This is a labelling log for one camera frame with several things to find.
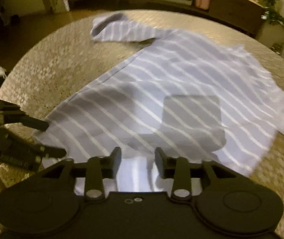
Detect grey white striped shirt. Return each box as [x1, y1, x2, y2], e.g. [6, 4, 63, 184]
[34, 13, 284, 192]

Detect gold floral lace tablecloth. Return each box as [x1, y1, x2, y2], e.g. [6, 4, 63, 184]
[0, 10, 284, 238]

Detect white plant pot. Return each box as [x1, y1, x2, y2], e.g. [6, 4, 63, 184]
[256, 23, 284, 48]

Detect pink container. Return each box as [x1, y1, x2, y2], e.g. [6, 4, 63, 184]
[195, 0, 211, 10]

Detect potted green plant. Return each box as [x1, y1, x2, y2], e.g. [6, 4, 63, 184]
[261, 0, 284, 29]

